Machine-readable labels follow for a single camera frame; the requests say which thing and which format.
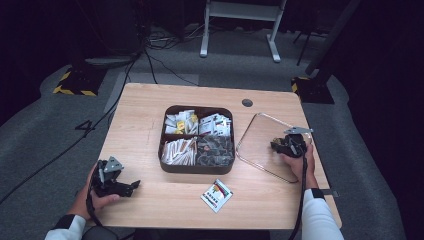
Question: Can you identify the white sachet with red label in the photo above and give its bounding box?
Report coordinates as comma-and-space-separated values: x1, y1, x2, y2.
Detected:
200, 178, 234, 214

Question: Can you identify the long black floor cable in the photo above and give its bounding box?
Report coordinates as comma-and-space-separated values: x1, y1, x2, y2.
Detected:
0, 49, 143, 205

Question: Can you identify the pile of white brown sticks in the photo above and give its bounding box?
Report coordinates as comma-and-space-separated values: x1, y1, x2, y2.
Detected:
161, 137, 198, 166

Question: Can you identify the pile of white yellow sachets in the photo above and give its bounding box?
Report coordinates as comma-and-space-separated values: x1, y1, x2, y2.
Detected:
164, 109, 199, 135

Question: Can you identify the left hand-held gripper cable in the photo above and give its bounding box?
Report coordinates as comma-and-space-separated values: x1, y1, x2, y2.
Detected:
85, 161, 108, 229

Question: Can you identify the black slanted stand pole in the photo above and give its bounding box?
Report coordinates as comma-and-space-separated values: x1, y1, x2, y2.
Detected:
304, 0, 363, 77

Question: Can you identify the pile of dark sachets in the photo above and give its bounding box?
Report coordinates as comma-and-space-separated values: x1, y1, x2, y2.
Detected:
195, 134, 235, 167

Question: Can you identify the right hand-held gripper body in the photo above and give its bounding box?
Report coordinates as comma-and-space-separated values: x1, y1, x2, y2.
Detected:
279, 126, 314, 158

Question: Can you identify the person's left hand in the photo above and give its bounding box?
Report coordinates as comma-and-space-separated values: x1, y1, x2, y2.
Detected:
68, 163, 121, 221

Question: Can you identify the dark square compartment box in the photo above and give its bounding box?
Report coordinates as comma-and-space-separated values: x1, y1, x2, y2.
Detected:
157, 105, 236, 175

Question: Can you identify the person's right hand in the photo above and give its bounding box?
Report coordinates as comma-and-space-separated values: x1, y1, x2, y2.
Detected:
283, 143, 318, 190

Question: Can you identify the hand-held gripper cable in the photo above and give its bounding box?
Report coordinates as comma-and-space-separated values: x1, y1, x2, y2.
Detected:
288, 154, 308, 240
85, 161, 108, 229

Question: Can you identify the pile of white red sachets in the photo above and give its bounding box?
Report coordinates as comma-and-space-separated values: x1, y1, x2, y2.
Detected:
198, 113, 233, 137

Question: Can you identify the yellow black striped stand base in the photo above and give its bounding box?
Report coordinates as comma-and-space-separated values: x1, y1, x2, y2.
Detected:
291, 76, 335, 105
52, 66, 108, 98

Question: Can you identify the bundle of floor cables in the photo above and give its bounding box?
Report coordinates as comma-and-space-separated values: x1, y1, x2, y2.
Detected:
144, 23, 209, 87

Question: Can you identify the right hand-held gripper cable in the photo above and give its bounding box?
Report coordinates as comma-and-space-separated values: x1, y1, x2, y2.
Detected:
288, 154, 308, 240

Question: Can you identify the clear square box lid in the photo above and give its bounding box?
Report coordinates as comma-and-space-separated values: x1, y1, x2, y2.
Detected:
235, 112, 315, 184

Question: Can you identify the black tripod stand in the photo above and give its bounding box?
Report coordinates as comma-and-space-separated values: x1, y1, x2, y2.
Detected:
292, 28, 326, 67

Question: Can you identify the white metal table frame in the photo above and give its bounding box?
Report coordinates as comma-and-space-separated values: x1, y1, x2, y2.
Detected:
199, 0, 288, 64

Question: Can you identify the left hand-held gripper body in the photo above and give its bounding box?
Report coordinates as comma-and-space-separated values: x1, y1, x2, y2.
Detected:
90, 155, 132, 198

